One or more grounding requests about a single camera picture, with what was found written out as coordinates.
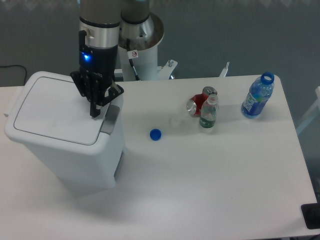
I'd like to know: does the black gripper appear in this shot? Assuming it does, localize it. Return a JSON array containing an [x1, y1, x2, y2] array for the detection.
[[70, 30, 124, 118]]

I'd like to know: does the white trash can lid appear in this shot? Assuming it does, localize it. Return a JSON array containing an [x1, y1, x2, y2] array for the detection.
[[4, 71, 108, 146]]

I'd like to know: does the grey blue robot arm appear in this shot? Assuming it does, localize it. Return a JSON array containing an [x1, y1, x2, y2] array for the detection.
[[70, 0, 150, 118]]

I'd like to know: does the blue bottle cap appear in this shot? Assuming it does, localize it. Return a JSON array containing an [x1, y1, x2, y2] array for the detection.
[[149, 128, 162, 141]]

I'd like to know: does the white trash can body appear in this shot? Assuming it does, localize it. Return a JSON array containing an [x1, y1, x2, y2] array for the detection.
[[19, 97, 124, 188]]

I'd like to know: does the crushed red soda can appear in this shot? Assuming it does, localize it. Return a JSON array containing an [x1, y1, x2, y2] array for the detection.
[[186, 86, 218, 117]]

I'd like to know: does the small clear green-label bottle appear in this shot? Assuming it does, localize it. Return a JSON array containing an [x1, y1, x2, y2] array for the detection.
[[199, 93, 219, 129]]

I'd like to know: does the blue plastic bottle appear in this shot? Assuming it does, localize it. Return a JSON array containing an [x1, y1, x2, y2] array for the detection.
[[241, 71, 275, 119]]

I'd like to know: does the black device at edge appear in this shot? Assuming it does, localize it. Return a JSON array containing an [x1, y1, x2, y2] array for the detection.
[[301, 203, 320, 230]]

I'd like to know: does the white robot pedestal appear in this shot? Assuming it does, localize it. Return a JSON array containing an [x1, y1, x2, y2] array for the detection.
[[114, 12, 178, 82]]

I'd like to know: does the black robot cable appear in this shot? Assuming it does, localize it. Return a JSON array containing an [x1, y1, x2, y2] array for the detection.
[[126, 38, 141, 82]]

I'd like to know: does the black floor cable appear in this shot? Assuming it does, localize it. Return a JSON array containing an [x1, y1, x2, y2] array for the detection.
[[0, 64, 28, 82]]

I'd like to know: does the white frame at right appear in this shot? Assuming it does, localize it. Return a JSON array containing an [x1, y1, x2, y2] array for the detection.
[[295, 86, 320, 136]]

